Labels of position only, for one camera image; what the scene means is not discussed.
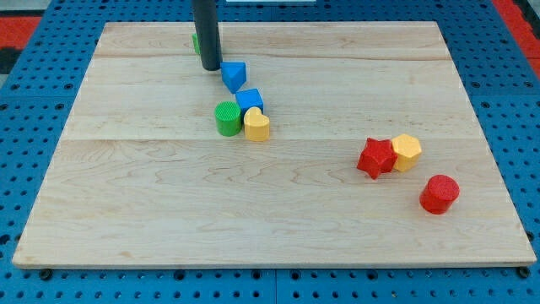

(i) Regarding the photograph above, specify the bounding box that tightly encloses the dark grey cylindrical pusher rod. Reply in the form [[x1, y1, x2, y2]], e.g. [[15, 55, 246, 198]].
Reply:
[[192, 0, 222, 71]]

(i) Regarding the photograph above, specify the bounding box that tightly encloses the blue triangle block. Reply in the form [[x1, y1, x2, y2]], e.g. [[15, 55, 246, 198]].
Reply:
[[221, 62, 247, 94]]

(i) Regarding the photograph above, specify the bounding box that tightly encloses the blue cube block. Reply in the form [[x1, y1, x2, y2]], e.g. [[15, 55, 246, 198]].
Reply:
[[235, 89, 264, 117]]

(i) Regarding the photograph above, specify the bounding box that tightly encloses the green block behind rod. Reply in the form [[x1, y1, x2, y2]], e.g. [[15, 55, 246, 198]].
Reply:
[[192, 33, 201, 55]]

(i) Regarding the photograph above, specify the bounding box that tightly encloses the green cylinder block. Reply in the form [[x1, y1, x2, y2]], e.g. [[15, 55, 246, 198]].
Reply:
[[214, 101, 241, 137]]

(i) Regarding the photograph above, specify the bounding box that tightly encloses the yellow heart block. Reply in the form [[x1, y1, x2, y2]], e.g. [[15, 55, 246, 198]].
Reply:
[[244, 106, 270, 142]]

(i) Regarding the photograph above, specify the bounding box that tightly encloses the light wooden board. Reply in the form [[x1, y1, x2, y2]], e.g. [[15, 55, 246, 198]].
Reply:
[[13, 21, 537, 270]]

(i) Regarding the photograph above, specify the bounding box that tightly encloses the red star block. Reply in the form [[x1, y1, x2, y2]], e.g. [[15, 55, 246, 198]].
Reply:
[[357, 138, 397, 180]]

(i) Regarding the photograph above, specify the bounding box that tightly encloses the yellow hexagon block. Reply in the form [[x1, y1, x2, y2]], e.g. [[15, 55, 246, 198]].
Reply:
[[391, 133, 422, 172]]

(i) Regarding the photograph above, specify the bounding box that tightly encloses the red cylinder block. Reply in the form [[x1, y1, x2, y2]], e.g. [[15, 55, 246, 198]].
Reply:
[[419, 175, 460, 214]]

